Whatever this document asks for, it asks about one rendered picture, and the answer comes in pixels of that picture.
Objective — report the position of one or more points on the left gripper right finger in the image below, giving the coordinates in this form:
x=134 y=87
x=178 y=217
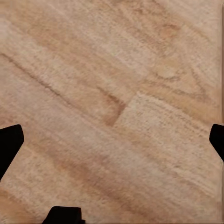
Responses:
x=217 y=139

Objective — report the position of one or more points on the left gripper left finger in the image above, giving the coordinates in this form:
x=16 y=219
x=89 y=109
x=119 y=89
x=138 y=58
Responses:
x=11 y=140

